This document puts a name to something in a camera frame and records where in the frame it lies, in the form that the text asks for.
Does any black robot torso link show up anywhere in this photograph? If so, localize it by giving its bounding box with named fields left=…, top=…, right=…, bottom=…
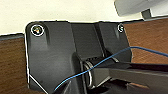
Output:
left=81, top=58, right=168, bottom=94

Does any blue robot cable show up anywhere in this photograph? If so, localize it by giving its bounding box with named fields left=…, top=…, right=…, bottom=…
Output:
left=52, top=46, right=168, bottom=94

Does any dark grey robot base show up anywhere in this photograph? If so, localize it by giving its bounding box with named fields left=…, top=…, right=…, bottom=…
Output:
left=24, top=20, right=133, bottom=94

